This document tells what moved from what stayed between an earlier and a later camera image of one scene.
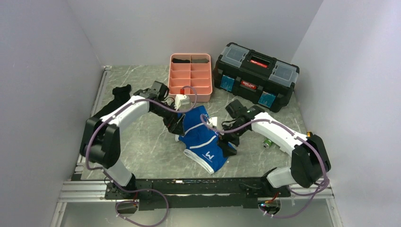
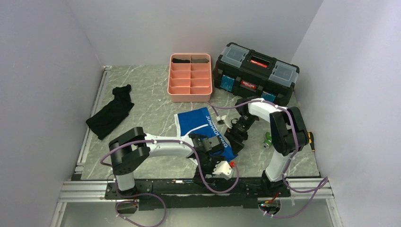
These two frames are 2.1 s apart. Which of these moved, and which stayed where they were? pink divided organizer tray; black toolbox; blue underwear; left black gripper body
Moved: left black gripper body
Stayed: blue underwear; pink divided organizer tray; black toolbox
